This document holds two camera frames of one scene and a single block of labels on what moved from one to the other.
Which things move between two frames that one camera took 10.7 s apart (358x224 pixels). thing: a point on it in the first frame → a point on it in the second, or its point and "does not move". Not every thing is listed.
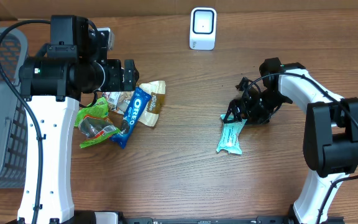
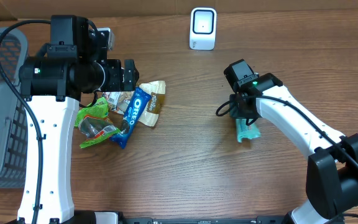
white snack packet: [229, 138] → [243, 130]
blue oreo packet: [140, 100] does not move
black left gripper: [117, 83] does not move
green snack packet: [94, 124] does not move
